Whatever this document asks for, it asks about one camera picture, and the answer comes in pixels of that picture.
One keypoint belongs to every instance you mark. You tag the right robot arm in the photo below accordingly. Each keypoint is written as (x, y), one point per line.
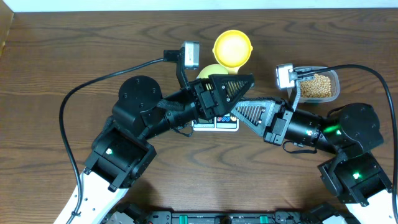
(350, 132)

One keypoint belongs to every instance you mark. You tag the white digital kitchen scale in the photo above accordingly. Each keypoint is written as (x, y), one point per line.
(226, 123)

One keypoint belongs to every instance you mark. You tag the yellow measuring scoop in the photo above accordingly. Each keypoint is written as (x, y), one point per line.
(232, 49)

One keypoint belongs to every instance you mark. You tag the clear plastic container of soybeans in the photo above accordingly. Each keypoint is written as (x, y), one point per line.
(325, 87)

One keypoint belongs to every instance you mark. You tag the yellow bowl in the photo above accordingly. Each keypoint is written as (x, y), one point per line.
(214, 69)

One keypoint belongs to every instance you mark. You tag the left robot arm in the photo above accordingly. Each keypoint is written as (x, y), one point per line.
(121, 152)

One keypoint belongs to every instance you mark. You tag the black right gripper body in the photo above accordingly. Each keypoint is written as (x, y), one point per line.
(278, 124)

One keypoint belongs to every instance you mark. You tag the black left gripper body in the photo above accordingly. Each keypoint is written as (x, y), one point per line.
(202, 109)

